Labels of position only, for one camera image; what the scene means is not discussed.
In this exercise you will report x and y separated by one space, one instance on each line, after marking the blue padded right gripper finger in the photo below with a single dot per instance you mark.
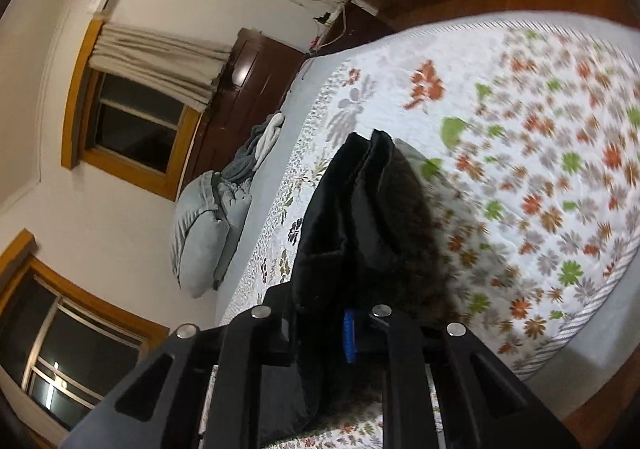
349 337

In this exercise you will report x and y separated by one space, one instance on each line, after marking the black quilted pants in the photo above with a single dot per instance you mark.
366 239

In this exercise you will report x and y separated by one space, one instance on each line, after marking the grey blue pillow stack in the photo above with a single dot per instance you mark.
209 217

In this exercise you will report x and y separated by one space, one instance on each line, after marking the dark grey blanket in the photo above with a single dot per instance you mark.
244 160

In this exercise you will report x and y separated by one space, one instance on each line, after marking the white fleece cloth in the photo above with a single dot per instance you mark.
268 138

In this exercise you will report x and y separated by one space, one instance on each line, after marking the grey blue bed sheet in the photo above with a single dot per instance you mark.
280 138

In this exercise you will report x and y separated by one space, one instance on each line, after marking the dark wooden headboard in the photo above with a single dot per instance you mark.
253 86

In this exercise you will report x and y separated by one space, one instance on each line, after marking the floral quilted bedspread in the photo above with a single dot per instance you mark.
490 178

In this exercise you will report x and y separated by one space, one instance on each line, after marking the wooden framed side window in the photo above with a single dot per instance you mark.
62 348

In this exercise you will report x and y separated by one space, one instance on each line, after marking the wooden framed rear window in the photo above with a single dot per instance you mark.
125 129

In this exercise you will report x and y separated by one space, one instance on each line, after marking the beige curtain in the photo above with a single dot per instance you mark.
185 69

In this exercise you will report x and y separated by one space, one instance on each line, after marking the dark wooden nightstand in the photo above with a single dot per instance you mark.
350 27

